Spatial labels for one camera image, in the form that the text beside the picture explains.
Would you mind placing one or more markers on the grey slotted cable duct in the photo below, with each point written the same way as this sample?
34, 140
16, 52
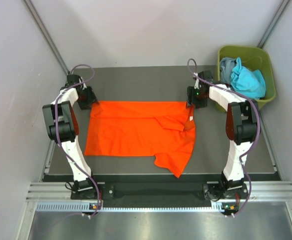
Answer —
88, 207

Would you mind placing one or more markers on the light blue t shirt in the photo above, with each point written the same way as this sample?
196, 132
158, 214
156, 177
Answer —
246, 82

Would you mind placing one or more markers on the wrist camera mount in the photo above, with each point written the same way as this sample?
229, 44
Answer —
203, 78
75, 81

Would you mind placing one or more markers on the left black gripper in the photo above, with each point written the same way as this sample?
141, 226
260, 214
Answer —
91, 100

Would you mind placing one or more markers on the olive green plastic bin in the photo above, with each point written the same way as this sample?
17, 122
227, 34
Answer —
253, 58

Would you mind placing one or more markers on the orange t shirt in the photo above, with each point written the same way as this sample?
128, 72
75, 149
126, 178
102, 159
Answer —
165, 130

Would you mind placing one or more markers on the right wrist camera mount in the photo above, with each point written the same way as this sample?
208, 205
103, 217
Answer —
203, 78

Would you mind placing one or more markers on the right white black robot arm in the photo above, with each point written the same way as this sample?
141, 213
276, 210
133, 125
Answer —
241, 129

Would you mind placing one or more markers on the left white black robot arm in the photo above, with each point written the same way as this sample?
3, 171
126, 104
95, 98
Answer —
62, 128

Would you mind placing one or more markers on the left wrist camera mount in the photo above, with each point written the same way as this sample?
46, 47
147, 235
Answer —
75, 81

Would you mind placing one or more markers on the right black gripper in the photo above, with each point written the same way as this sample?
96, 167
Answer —
192, 100

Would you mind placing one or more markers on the grey blue t shirt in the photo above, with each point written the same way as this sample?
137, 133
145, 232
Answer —
226, 66

